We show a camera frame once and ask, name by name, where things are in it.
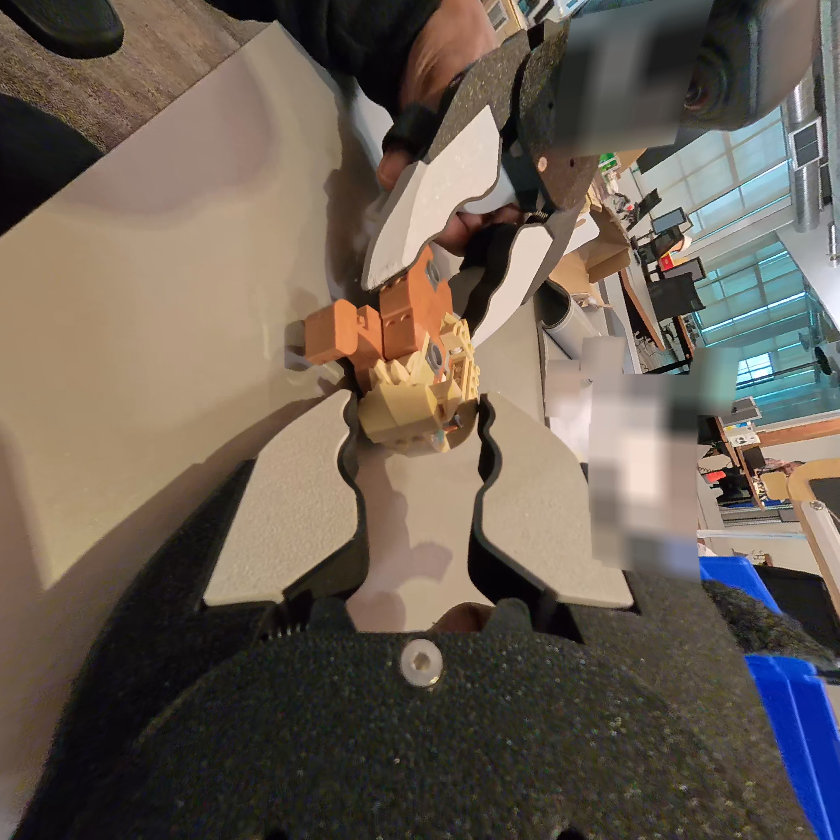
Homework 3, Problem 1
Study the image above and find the wooden table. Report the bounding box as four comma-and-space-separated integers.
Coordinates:
617, 266, 695, 376

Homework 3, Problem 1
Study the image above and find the grey desk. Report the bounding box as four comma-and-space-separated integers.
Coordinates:
0, 20, 592, 756

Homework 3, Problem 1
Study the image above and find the blue plastic bin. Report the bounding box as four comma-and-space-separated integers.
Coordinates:
699, 554, 840, 840

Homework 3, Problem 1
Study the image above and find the tan and brown brick model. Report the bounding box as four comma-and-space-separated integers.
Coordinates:
285, 246, 483, 458

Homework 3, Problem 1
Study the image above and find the grey instruction booklet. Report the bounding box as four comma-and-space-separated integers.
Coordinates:
537, 282, 626, 421

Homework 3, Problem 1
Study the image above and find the person's left forearm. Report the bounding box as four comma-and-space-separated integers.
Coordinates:
210, 0, 460, 116

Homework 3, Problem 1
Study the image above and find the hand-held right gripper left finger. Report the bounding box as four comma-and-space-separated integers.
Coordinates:
202, 388, 368, 608

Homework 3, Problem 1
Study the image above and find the brown cardboard box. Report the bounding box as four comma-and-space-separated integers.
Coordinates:
548, 190, 647, 309

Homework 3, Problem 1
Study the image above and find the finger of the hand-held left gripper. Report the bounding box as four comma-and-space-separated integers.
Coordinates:
459, 223, 555, 340
361, 105, 504, 293

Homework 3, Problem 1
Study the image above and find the person's black shoe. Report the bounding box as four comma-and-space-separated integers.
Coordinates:
13, 0, 126, 60

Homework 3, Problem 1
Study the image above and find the person's left hand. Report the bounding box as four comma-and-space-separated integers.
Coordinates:
377, 0, 527, 258

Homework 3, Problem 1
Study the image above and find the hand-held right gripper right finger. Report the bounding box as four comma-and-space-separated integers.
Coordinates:
467, 392, 635, 610

